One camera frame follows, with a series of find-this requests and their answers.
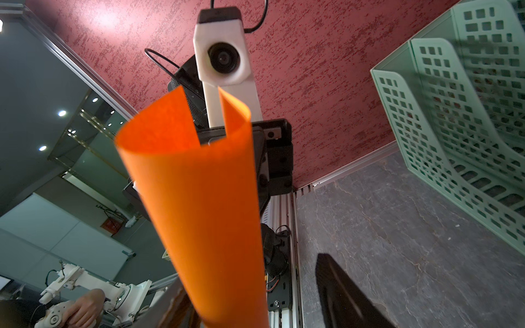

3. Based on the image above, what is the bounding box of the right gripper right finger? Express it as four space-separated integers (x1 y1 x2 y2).
315 254 393 328

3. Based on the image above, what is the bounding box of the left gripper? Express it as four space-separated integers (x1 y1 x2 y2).
196 118 295 216

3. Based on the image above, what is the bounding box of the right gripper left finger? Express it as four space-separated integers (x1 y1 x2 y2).
130 278 202 328

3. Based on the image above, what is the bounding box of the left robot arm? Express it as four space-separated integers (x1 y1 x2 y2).
252 119 293 291

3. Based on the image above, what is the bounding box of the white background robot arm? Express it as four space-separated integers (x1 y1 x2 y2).
33 264 182 327

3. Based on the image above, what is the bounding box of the person hand in background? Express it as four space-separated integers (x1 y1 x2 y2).
60 288 105 328

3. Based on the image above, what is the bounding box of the green file organizer rack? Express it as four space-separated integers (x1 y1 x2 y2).
371 1 524 252

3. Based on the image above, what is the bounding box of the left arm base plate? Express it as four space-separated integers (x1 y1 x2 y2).
267 273 293 312

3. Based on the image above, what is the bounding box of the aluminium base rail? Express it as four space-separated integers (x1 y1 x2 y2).
261 193 304 328

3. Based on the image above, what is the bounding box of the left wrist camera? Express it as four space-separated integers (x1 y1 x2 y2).
193 6 263 128

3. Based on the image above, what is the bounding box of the left corner aluminium post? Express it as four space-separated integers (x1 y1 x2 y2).
1 3 138 120

